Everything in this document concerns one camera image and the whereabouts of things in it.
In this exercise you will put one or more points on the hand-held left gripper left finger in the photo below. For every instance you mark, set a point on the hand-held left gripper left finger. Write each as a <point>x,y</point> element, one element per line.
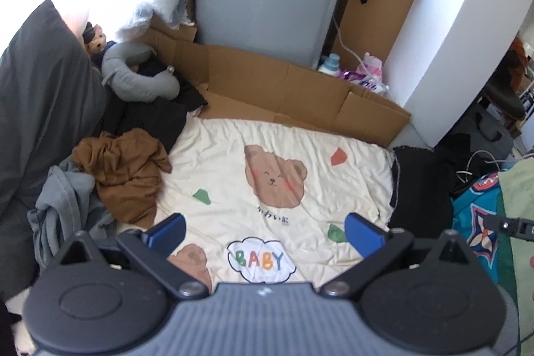
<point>167,233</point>

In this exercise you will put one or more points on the pile of black clothes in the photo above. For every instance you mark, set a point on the pile of black clothes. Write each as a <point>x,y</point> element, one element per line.
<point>142,118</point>

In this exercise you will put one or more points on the cream cartoon print blanket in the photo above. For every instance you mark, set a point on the cream cartoon print blanket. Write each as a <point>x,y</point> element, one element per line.
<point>217,156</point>

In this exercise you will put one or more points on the flattened brown cardboard box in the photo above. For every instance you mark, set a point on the flattened brown cardboard box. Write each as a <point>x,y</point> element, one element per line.
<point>271,85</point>

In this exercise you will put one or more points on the plastic bag with colourful packets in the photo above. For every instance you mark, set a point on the plastic bag with colourful packets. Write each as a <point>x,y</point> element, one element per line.
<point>367,78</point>

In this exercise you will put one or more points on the black folded cloth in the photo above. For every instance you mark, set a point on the black folded cloth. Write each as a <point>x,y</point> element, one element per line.
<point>417,189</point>

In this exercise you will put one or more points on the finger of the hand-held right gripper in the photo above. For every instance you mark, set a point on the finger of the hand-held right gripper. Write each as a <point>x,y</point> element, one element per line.
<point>509,224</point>

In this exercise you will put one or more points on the white detergent bottle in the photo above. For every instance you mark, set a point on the white detergent bottle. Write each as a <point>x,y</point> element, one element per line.
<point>331,64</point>

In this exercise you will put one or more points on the dark grey pillow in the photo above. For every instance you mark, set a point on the dark grey pillow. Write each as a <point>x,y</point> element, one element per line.
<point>41,89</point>

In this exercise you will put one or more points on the black office chair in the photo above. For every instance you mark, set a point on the black office chair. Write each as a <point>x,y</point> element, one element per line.
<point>504,99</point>

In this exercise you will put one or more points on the plush bear toy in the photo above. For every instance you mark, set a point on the plush bear toy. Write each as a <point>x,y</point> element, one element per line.
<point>95,41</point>

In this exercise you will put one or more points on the orange cloth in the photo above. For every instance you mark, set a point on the orange cloth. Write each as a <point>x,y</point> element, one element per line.
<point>517,55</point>

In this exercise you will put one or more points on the teal printed garment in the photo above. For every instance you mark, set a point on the teal printed garment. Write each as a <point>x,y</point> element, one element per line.
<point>471,210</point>

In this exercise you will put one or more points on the grey neck pillow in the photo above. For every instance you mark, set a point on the grey neck pillow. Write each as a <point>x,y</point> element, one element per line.
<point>129,76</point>

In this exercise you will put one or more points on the brown garment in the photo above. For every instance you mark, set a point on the brown garment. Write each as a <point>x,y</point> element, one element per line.
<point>121,172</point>

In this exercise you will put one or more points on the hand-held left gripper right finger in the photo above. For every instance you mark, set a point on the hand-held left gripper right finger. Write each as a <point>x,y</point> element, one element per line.
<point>363,235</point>

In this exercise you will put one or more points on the light green cloth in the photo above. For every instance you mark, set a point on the light green cloth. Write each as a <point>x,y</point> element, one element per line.
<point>519,193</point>

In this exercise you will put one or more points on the grey garment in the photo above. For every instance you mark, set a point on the grey garment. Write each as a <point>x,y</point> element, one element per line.
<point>62,197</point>

